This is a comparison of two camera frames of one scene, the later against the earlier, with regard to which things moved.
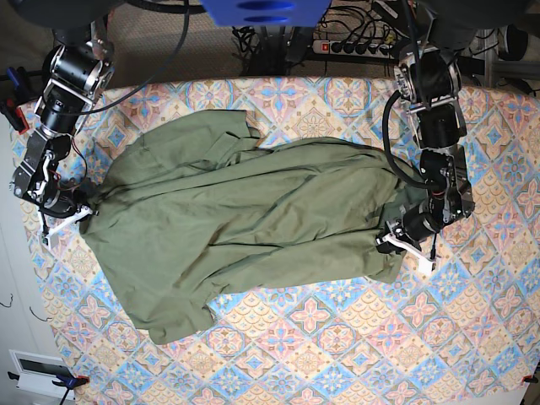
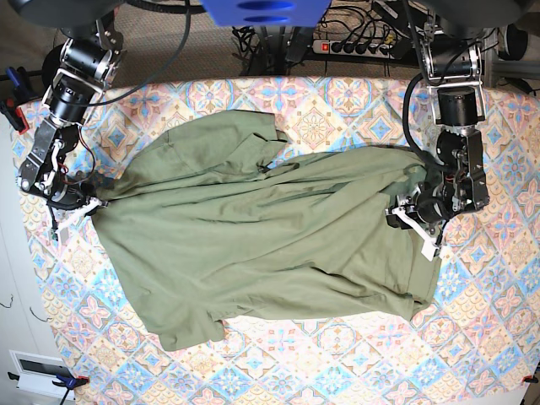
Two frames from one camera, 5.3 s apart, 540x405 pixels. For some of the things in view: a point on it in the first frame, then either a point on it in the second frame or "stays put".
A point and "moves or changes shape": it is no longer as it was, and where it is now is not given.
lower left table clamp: (67, 380) stays put
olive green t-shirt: (196, 206) moves or changes shape
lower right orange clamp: (529, 379) stays put
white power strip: (353, 49) stays put
